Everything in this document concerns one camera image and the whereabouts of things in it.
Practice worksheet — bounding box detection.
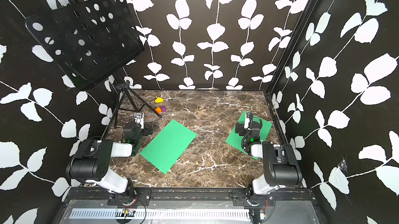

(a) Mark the green rectangular paper sheet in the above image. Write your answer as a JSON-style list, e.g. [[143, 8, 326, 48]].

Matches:
[[140, 120, 197, 174]]

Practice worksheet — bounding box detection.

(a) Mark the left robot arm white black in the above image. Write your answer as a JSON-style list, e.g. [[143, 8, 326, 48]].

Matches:
[[66, 122, 153, 198]]

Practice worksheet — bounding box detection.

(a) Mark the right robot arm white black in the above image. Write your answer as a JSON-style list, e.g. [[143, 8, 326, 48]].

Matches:
[[235, 119, 302, 196]]

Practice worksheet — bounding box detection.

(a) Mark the orange toy cube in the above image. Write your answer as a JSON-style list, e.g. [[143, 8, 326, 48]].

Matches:
[[155, 107, 162, 114]]

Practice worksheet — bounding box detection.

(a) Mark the yellow toy block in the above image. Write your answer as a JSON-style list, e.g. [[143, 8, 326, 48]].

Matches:
[[155, 97, 164, 103]]

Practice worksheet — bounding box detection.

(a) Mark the black perforated music stand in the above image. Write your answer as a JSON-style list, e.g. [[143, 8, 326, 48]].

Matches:
[[24, 0, 163, 137]]

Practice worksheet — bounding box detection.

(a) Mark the black front mounting rail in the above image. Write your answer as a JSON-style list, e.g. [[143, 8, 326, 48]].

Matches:
[[65, 187, 317, 208]]

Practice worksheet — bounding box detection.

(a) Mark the white slotted cable duct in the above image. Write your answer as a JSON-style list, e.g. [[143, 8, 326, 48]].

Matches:
[[68, 208, 250, 222]]

